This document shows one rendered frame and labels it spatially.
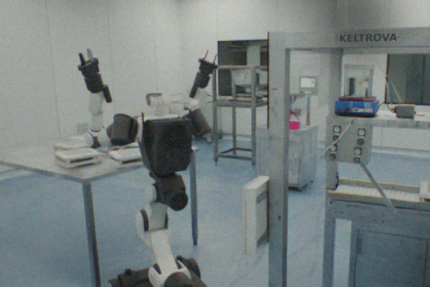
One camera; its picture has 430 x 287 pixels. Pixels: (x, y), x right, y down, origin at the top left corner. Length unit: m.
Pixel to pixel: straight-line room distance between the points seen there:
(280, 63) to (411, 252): 1.30
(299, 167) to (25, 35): 4.24
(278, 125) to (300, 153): 3.44
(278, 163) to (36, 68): 5.62
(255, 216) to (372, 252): 1.02
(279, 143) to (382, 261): 1.10
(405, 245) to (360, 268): 0.28
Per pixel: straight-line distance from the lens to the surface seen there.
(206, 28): 8.83
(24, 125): 6.73
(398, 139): 7.51
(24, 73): 6.73
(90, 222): 2.82
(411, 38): 1.40
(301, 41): 1.46
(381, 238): 2.32
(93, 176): 2.74
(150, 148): 2.24
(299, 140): 4.91
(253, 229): 1.52
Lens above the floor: 1.53
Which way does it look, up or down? 13 degrees down
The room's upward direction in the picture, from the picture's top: straight up
